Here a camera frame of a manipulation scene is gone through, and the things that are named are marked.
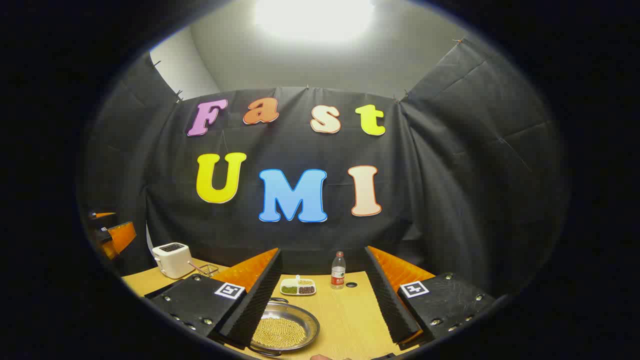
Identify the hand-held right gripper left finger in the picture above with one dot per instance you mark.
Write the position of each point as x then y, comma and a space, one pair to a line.
255, 305

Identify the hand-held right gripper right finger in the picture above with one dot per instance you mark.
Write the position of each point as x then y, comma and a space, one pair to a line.
387, 300

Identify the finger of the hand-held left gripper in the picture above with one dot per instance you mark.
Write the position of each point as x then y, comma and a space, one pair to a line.
120, 237
100, 216

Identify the stainless steel pot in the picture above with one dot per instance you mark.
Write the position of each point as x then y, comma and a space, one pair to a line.
300, 314

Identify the pile of soybeans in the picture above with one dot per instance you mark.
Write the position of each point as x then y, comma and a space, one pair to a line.
279, 332

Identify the pile of green beans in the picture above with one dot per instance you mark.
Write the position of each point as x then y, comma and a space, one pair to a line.
289, 289

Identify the white divided dish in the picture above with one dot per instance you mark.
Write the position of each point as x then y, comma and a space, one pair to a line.
298, 282

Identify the pile of dark red beans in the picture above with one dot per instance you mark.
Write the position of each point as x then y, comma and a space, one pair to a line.
306, 289

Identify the clear plastic water bottle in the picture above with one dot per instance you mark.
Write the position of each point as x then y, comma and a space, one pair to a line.
338, 275

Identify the white toaster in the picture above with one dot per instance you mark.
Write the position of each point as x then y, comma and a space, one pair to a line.
172, 260

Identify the pink striped straw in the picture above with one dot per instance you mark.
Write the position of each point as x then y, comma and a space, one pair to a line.
196, 267

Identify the ceiling light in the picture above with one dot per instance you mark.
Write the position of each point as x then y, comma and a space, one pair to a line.
315, 17

